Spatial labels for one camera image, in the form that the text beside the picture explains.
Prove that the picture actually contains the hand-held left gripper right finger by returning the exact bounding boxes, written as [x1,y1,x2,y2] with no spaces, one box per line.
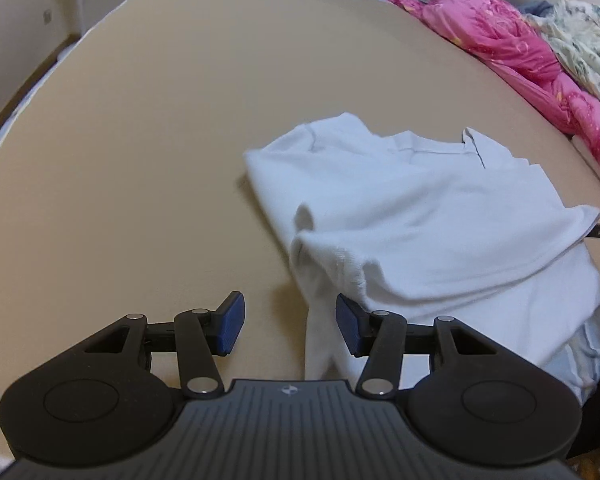
[335,294,504,400]

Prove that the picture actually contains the white t-shirt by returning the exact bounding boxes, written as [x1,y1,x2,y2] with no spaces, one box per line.
[242,112,600,386]

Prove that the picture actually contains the light blue cloth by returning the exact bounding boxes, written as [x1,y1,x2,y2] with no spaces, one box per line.
[567,290,600,403]

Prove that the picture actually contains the pink quilt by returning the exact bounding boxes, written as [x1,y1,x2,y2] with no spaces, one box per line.
[380,0,600,181]

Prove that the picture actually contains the beige bed mattress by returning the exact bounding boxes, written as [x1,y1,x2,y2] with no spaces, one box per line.
[0,0,600,461]

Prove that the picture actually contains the floral green white cloth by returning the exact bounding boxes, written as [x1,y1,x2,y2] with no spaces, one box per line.
[522,0,600,108]

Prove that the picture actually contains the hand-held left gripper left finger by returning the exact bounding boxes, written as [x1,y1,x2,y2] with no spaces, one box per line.
[84,291,246,400]

